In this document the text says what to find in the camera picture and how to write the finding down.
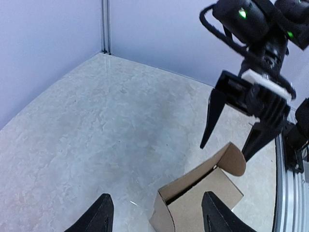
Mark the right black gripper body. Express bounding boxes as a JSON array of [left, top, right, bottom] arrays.
[[215, 71, 291, 126]]

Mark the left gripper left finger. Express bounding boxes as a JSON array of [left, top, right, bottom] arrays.
[[65, 193, 114, 232]]

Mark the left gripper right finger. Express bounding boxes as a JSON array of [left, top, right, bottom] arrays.
[[201, 191, 255, 232]]

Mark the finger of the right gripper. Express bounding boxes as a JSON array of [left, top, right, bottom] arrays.
[[242, 120, 284, 162], [200, 89, 227, 149]]

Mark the brown cardboard box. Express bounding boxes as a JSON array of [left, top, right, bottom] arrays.
[[149, 142, 246, 232]]

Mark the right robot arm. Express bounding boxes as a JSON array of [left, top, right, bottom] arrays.
[[199, 0, 309, 160]]

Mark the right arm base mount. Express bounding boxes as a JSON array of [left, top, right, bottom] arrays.
[[282, 98, 309, 173]]

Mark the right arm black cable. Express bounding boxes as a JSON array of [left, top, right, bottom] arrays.
[[199, 3, 249, 58]]

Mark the front aluminium rail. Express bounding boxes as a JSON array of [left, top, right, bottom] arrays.
[[272, 135, 309, 232]]

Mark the right aluminium frame post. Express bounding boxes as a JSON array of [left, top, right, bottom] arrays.
[[101, 0, 112, 55]]

